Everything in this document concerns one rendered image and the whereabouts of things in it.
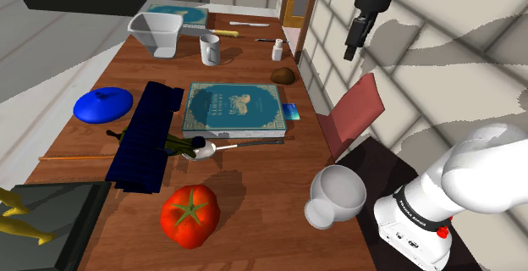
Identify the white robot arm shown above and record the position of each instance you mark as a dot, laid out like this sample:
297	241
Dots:
474	179

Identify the small white bottle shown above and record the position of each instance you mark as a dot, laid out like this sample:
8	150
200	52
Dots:
277	51

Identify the brown lump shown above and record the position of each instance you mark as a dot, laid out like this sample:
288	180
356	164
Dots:
283	76

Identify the thin black pen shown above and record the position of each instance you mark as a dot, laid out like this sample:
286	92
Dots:
268	40

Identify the small blue card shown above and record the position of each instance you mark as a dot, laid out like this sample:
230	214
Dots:
291	111

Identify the white knife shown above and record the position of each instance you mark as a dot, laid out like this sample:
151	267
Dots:
249	24

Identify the dark robot stand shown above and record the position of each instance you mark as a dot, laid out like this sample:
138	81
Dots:
383	167

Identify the large teal book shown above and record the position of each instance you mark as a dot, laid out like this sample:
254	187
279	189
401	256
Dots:
235	109

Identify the white mug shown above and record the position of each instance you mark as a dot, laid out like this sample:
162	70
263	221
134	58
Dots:
209	49

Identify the white footed bowl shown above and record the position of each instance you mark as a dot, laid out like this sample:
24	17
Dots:
338	196

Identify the brown wooden table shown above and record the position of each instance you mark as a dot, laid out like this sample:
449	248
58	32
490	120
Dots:
268	179

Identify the white square bowl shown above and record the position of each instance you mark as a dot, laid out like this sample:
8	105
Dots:
156	30

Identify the olive green and black tool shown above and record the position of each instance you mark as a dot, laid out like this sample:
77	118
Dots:
179	145

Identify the dark blue ribbed slab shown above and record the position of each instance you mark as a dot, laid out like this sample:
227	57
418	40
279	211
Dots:
144	138

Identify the red tomato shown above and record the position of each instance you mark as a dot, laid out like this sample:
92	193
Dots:
189	216

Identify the blue round lid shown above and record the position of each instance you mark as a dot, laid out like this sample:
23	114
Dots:
103	105

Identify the orange wooden stick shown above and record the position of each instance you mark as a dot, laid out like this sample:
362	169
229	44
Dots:
74	158

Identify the dark grey box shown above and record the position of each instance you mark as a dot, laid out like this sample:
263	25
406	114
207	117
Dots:
62	216

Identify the yellow figure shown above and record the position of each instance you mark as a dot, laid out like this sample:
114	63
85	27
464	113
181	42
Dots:
16	227

